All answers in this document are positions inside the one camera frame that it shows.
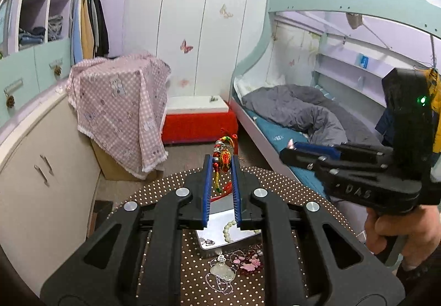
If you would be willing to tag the hanging beige pouch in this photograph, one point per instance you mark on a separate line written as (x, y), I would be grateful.
(354, 20)

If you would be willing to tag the pink checked cloth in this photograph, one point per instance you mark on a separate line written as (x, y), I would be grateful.
(117, 99)

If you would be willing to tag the light blue hanging garment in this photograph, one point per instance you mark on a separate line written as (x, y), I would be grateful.
(76, 34)

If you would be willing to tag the colourful knotted tassel charm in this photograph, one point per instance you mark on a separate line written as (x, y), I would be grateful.
(225, 156)

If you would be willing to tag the teal drawer unit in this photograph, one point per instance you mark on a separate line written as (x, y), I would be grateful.
(31, 68)

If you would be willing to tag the brown polka dot tablecloth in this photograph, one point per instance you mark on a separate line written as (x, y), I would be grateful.
(193, 278)

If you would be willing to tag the white pillow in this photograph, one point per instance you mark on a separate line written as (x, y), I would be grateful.
(262, 84)

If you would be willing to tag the folded blue jeans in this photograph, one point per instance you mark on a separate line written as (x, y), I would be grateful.
(31, 38)

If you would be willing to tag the silver heart pendant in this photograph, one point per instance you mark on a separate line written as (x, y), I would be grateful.
(221, 258)

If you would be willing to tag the faint pink butterfly sticker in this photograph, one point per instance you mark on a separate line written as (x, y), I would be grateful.
(184, 83)

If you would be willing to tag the small metal keys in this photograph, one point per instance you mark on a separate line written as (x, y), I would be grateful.
(213, 98)

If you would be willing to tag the person's right hand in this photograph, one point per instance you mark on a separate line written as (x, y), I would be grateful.
(423, 233)

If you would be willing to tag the folded grey clothes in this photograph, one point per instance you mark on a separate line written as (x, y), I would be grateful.
(55, 27)

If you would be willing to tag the beige butterfly sticker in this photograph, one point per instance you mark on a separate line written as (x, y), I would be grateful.
(226, 11)

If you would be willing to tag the white wardrobe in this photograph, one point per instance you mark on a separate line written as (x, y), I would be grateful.
(206, 51)

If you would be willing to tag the grey green hanging garment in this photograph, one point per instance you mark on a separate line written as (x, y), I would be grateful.
(93, 16)

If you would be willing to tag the red storage bench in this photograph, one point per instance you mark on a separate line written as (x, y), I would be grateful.
(199, 125)

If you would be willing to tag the pink flower jewelry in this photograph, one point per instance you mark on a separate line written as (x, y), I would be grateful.
(249, 264)

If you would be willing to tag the pinecone drawer pull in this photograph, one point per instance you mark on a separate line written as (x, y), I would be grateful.
(57, 71)
(10, 101)

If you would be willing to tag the teal bed sheet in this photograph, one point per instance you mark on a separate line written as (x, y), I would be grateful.
(280, 135)

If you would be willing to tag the small silver charm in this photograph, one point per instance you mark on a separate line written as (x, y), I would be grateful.
(207, 241)

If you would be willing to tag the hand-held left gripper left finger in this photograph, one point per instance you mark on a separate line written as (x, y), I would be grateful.
(207, 189)

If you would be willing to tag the yellow hanging garment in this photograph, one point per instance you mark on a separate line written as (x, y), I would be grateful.
(88, 34)

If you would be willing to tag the blue box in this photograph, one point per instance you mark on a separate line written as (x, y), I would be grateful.
(363, 61)

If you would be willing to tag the silver metal tin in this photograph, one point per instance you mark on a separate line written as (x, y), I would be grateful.
(220, 220)

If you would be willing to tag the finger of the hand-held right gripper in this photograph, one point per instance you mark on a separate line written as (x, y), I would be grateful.
(320, 149)
(299, 158)

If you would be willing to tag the black hanging garment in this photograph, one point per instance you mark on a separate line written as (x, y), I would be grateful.
(102, 30)

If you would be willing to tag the navy garment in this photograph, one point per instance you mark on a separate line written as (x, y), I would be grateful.
(386, 127)

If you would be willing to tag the beige cabinet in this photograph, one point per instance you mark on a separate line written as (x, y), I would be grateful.
(34, 209)

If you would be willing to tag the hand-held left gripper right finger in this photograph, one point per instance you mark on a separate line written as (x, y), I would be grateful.
(235, 189)

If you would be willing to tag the grey duvet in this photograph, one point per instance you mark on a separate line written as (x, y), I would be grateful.
(303, 109)

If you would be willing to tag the cardboard box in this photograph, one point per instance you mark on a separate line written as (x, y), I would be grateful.
(110, 165)

